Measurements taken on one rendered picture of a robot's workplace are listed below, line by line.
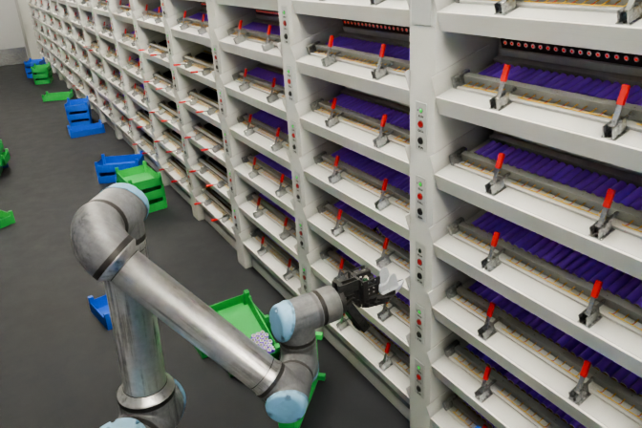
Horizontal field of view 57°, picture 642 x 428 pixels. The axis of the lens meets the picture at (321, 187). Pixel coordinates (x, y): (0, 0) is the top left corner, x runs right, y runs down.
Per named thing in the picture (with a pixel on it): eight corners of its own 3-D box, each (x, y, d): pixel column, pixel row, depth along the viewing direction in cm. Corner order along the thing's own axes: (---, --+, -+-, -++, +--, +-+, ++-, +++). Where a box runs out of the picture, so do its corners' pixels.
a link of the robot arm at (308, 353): (277, 394, 144) (272, 352, 139) (286, 363, 154) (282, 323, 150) (315, 395, 142) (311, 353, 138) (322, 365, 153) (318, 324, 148)
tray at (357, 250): (413, 303, 170) (405, 278, 165) (310, 228, 219) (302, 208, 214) (463, 266, 176) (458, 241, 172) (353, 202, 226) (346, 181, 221)
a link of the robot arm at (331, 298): (330, 331, 144) (310, 312, 152) (346, 325, 146) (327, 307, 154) (328, 300, 141) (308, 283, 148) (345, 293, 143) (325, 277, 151)
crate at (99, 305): (108, 331, 251) (104, 314, 248) (91, 311, 266) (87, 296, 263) (172, 303, 269) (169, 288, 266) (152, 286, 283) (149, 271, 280)
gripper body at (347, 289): (382, 275, 148) (342, 290, 143) (383, 305, 152) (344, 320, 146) (365, 264, 155) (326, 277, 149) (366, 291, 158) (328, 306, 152)
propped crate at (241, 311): (278, 358, 228) (281, 346, 222) (230, 377, 218) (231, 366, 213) (246, 300, 246) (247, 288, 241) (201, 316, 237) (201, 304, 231)
